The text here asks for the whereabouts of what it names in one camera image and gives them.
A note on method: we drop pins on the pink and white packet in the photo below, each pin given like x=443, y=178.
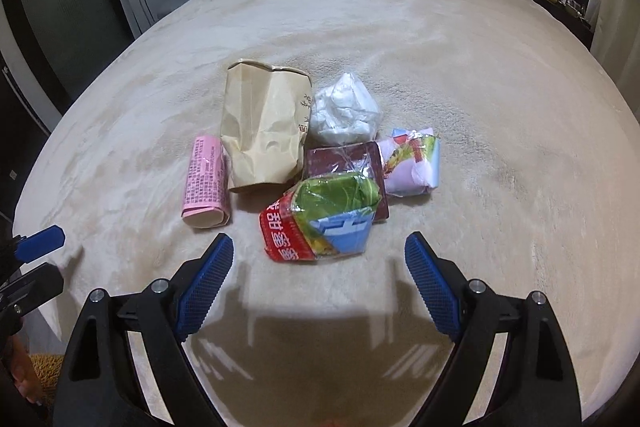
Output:
x=415, y=172

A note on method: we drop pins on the dark red packet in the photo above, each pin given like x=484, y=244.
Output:
x=330, y=159

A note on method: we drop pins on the black nightstand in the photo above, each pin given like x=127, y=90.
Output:
x=570, y=24

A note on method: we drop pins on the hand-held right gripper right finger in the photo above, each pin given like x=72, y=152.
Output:
x=432, y=287

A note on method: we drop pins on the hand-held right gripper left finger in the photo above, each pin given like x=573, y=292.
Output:
x=205, y=287

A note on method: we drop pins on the green and red wrapper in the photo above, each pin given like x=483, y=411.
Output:
x=325, y=207

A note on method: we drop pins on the pink paper roll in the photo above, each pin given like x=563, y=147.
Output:
x=205, y=182

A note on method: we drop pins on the beige curtain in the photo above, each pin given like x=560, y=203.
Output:
x=617, y=32

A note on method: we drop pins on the bed with beige fleece cover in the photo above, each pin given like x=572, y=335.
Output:
x=500, y=207

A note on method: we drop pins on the beige paper cup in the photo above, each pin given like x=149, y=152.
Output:
x=260, y=127

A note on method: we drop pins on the small bottles on nightstand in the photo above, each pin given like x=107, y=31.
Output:
x=570, y=2

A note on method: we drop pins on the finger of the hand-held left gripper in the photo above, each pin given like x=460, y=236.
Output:
x=42, y=241
x=35, y=282

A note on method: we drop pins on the frosted glass door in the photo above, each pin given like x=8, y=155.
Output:
x=60, y=7

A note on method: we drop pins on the person's left hand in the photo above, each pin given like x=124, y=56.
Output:
x=25, y=372

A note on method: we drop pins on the black wardrobe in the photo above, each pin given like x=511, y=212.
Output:
x=10, y=132

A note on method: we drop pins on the white plastic bag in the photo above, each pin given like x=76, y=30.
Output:
x=345, y=112

